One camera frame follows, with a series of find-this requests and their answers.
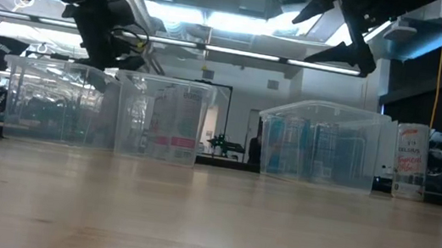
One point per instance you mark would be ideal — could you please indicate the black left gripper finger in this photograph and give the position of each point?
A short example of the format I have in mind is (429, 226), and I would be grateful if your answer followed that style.
(96, 79)
(130, 63)

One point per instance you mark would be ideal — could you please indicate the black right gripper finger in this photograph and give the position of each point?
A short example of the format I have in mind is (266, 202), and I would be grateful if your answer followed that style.
(319, 8)
(358, 56)

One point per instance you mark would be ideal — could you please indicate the clear plastic bin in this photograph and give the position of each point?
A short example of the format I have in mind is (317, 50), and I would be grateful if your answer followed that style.
(359, 176)
(132, 151)
(32, 125)

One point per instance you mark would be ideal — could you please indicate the Celsius Tropical Vibe can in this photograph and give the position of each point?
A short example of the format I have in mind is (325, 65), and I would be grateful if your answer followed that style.
(410, 166)

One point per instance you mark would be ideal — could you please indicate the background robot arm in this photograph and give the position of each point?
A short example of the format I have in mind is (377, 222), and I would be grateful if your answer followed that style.
(224, 145)

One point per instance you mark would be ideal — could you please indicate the white ceiling unit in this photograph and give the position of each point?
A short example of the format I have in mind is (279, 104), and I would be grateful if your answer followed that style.
(400, 32)

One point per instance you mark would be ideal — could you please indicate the grey ceiling box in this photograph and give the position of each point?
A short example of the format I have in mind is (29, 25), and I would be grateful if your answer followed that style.
(254, 0)

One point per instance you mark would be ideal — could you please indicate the black softbox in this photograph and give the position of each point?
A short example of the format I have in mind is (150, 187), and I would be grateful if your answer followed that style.
(10, 53)

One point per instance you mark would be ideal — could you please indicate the long ceiling strip light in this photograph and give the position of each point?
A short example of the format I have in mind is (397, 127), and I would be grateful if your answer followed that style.
(239, 52)

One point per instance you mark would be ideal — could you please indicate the white panel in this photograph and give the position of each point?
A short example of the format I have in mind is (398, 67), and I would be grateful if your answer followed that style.
(386, 150)

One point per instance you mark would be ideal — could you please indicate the person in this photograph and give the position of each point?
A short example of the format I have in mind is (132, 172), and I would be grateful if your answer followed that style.
(255, 147)

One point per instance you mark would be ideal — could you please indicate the black background table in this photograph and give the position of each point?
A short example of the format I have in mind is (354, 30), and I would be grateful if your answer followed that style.
(228, 163)

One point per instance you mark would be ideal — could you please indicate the grey wall sign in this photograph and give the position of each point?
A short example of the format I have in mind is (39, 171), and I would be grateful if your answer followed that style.
(208, 74)

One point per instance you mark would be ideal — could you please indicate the grey wall vent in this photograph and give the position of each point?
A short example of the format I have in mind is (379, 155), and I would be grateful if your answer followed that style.
(273, 84)

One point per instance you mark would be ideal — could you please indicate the black portal frame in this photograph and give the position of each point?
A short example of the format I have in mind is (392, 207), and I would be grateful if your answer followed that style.
(228, 112)

